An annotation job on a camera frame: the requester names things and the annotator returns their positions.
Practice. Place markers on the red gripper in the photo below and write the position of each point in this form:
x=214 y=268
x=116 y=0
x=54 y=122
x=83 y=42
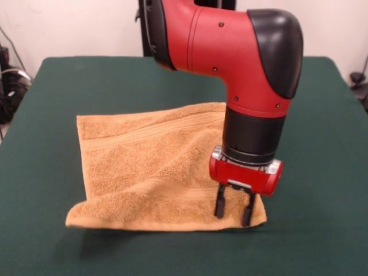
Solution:
x=241 y=178

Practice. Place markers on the orange terry towel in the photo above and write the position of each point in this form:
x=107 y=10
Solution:
x=143 y=172

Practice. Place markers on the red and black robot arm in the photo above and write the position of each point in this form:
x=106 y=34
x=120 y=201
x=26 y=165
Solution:
x=230 y=43

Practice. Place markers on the dark green table cloth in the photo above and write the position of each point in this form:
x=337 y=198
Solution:
x=86 y=253

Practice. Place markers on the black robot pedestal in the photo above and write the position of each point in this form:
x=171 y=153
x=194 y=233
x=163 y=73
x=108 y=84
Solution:
x=143 y=28

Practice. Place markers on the black wall adapter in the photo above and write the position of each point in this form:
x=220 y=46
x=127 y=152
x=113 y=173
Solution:
x=4 y=54

